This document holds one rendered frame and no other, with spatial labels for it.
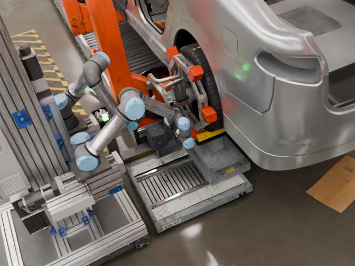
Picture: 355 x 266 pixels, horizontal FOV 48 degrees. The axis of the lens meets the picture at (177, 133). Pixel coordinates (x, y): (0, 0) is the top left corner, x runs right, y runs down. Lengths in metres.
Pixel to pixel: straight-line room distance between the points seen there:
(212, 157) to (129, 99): 1.29
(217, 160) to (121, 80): 1.00
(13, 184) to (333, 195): 2.29
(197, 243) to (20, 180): 1.32
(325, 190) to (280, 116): 1.38
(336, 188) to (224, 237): 0.98
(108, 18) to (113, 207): 1.39
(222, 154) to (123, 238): 1.05
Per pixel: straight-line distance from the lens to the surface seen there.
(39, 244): 3.13
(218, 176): 3.23
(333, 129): 2.21
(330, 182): 3.43
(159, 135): 3.34
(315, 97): 2.03
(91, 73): 2.56
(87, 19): 5.04
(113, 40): 3.05
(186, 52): 2.86
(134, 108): 2.19
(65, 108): 2.86
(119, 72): 3.17
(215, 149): 3.32
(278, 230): 3.10
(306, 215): 3.20
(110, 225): 3.03
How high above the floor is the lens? 2.49
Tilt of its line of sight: 39 degrees down
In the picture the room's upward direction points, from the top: 10 degrees counter-clockwise
